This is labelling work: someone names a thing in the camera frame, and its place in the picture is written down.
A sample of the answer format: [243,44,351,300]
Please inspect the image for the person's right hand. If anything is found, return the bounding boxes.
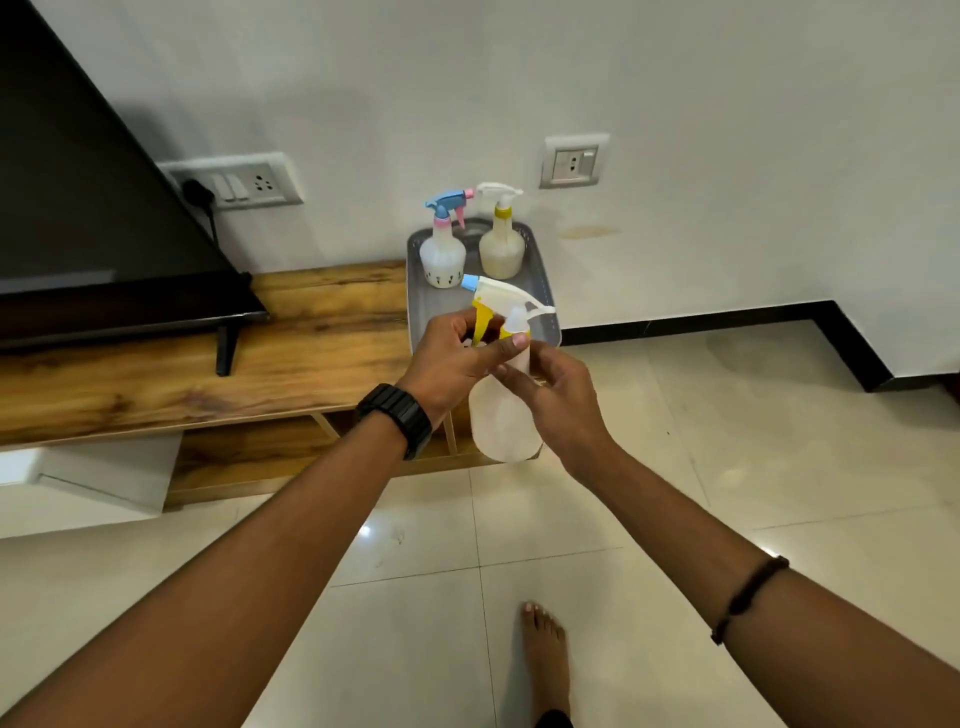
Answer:
[490,340,618,486]

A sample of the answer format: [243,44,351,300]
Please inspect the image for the person's left hand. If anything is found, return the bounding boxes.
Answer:
[396,307,531,431]

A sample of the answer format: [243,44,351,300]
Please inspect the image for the spray bottle with yellow trigger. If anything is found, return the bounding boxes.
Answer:
[459,273,558,464]

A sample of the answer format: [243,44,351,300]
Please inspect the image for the person's left forearm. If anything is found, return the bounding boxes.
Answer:
[0,414,411,728]

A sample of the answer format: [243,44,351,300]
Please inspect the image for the person's right forearm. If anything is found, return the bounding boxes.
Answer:
[582,439,960,728]

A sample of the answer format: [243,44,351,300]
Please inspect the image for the grey metal tray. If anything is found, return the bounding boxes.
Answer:
[406,218,563,354]

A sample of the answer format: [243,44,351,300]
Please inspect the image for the spray bottle with white trigger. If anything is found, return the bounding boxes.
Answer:
[474,182,526,281]

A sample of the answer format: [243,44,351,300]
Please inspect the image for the spray bottle with blue trigger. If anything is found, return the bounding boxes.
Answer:
[418,188,477,290]

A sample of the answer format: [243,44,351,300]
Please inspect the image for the black wristwatch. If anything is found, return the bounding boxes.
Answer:
[355,383,435,461]

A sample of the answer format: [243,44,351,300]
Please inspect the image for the wooden television cabinet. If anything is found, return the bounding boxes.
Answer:
[0,260,546,508]

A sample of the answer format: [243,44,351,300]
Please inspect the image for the person's bare foot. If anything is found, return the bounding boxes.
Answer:
[520,602,573,723]

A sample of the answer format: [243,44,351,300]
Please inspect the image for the white cabinet drawer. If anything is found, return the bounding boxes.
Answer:
[0,431,184,541]

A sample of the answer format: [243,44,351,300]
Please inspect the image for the black television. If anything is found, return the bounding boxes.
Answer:
[0,0,271,378]

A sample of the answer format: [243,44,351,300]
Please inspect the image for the white wall socket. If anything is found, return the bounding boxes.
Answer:
[540,133,611,190]

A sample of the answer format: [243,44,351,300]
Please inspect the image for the white switch board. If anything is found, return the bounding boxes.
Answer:
[157,152,305,213]

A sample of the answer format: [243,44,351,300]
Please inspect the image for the brown thread bracelet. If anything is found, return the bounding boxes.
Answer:
[711,555,791,647]

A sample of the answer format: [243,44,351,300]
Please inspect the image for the black plug with cable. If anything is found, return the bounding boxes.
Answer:
[182,178,221,249]

